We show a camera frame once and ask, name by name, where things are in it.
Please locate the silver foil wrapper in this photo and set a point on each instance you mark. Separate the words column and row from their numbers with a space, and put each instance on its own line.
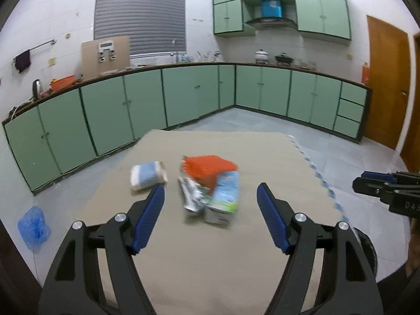
column 196, row 196

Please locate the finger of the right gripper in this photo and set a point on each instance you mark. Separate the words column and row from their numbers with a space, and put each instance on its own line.
column 385, row 178

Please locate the blue range hood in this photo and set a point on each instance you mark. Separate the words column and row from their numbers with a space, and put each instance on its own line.
column 271, row 14

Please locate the steel electric kettle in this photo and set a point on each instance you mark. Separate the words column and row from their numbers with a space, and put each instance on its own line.
column 36, row 89

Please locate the orange plastic basket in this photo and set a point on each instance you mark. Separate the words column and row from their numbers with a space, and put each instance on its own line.
column 63, row 83

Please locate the black lined trash bin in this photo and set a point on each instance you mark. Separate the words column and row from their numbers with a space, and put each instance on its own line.
column 368, row 249

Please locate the blue milk carton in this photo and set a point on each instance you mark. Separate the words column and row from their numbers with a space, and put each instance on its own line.
column 224, row 201

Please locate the blue plastic bag on floor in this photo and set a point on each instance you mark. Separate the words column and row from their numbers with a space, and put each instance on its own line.
column 33, row 228

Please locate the orange foam net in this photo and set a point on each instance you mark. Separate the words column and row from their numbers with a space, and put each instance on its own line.
column 205, row 169

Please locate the black wok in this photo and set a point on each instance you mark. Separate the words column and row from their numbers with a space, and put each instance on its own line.
column 284, row 60

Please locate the green lower kitchen cabinets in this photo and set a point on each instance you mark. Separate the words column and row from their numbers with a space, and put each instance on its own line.
column 67, row 130

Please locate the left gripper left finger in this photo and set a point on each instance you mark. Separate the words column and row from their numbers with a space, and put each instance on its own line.
column 73, row 284

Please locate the green upper wall cabinets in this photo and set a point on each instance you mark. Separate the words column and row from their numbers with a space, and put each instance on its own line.
column 325, row 18

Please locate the wooden door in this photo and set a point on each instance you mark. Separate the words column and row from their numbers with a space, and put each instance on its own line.
column 389, row 80
column 410, row 153

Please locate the beige tablecloth with blue trim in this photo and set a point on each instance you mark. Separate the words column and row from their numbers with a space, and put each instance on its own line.
column 215, row 263

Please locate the chrome towel rail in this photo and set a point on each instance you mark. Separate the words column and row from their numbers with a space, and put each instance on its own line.
column 51, row 42

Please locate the white cooking pot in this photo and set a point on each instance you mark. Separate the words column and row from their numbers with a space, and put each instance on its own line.
column 261, row 56

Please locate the brown water dispenser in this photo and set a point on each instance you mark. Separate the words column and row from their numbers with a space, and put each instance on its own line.
column 104, row 56

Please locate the blue white paper cup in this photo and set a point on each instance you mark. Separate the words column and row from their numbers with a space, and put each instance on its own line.
column 147, row 175

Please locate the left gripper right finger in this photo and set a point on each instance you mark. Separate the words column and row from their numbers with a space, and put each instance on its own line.
column 347, row 282

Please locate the orange thermos flask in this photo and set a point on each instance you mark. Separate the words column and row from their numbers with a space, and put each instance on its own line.
column 365, row 73

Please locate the grey window blind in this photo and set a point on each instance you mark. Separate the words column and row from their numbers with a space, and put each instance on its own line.
column 152, row 26

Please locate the dark towel on rail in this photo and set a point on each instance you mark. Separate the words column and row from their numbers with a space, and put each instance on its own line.
column 23, row 61

